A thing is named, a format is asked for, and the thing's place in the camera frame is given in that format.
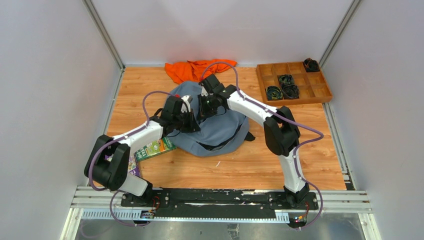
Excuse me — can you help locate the green treehouse book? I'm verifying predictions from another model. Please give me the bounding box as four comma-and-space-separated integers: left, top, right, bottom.
133, 137, 177, 162

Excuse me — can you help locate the blue grey backpack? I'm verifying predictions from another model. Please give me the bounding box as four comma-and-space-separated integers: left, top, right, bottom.
166, 81, 256, 157

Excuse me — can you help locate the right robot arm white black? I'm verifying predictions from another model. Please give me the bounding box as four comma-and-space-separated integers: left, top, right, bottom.
199, 74, 310, 209

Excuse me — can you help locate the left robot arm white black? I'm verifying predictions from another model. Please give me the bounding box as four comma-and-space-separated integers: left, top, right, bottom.
84, 95, 200, 207

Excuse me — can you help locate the orange cloth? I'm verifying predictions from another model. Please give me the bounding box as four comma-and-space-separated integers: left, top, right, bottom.
164, 59, 238, 84

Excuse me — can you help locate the purple treehouse book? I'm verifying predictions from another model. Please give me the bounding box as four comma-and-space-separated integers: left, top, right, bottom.
128, 155, 141, 177

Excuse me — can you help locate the rolled dark tie middle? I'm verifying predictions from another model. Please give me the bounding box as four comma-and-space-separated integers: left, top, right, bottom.
277, 74, 295, 86

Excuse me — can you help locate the rolled dark tie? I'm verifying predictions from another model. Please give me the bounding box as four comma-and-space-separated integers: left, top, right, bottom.
281, 84, 300, 100
277, 74, 295, 86

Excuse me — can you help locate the rolled dark tie lower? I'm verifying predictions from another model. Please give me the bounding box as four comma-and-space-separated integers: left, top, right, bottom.
281, 84, 300, 100

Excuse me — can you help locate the wooden compartment tray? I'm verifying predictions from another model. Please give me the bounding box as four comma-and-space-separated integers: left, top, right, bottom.
256, 58, 333, 107

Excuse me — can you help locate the rolled dark tie corner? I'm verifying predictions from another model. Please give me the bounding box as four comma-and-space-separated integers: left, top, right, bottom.
303, 58, 320, 73

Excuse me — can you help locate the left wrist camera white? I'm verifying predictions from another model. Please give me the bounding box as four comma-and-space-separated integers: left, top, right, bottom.
181, 95, 193, 113

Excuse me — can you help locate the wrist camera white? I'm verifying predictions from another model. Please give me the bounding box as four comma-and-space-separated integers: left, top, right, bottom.
199, 86, 210, 98
181, 95, 193, 113

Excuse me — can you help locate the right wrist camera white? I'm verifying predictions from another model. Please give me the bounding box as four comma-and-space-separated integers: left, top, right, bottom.
199, 86, 210, 98

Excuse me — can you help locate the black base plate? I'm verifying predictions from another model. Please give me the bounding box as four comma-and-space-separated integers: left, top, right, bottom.
120, 188, 319, 220

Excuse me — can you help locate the aluminium frame rail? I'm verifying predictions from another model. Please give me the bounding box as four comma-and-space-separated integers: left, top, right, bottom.
60, 186, 381, 240

